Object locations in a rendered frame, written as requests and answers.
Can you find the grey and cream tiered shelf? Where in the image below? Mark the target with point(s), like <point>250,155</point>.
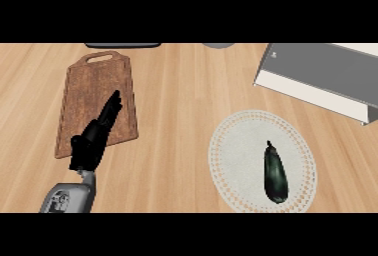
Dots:
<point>325,76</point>

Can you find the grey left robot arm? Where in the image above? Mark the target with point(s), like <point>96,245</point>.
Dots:
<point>68,196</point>

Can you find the dark green squash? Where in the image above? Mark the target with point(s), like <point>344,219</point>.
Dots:
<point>275,176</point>

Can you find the brown wooden cutting board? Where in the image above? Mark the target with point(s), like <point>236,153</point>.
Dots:
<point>93,86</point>

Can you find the grey round object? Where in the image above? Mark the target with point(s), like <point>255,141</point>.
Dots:
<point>219,45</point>

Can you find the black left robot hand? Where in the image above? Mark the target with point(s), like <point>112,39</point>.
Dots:
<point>93,136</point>

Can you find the white round placemat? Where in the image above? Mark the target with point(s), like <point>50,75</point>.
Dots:
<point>241,156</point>

